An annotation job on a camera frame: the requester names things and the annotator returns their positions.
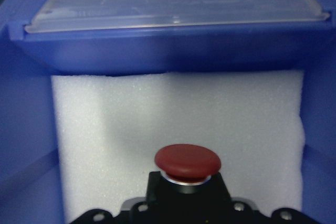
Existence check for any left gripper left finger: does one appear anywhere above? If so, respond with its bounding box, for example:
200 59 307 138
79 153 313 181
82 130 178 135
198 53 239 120
70 208 123 224

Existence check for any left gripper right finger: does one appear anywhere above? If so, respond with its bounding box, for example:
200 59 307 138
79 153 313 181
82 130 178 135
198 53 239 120
262 208 312 224

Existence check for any red push button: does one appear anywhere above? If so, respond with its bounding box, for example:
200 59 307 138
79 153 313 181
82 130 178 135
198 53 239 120
118 144 254 223

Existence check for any blue left bin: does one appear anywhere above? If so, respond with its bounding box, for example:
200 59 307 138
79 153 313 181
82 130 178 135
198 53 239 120
1 0 335 223

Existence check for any white foam in left bin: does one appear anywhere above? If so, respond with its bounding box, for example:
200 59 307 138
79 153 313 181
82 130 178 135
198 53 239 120
51 70 305 223

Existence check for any clear bin label holder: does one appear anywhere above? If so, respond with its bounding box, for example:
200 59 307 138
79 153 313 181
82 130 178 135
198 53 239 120
25 0 330 34

